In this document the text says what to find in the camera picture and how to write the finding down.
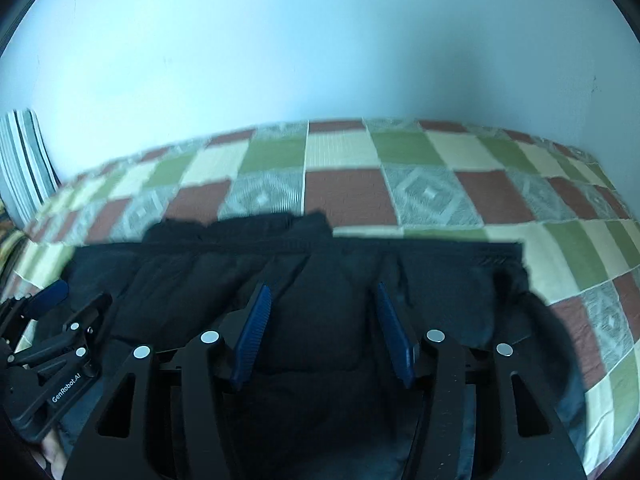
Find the striped yellow black pillow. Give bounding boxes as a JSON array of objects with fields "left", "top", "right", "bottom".
[{"left": 0, "top": 205, "right": 26, "bottom": 286}]

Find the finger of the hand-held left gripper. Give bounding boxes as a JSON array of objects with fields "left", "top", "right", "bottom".
[
  {"left": 0, "top": 280, "right": 70, "bottom": 333},
  {"left": 10, "top": 293, "right": 114, "bottom": 377}
]

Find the black quilted jacket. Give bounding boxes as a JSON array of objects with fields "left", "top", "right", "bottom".
[{"left": 30, "top": 211, "right": 586, "bottom": 480}]

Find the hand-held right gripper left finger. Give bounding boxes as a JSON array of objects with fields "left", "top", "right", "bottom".
[{"left": 62, "top": 282, "right": 273, "bottom": 480}]

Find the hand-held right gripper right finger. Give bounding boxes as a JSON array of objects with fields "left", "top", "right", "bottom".
[{"left": 375, "top": 281, "right": 588, "bottom": 480}]

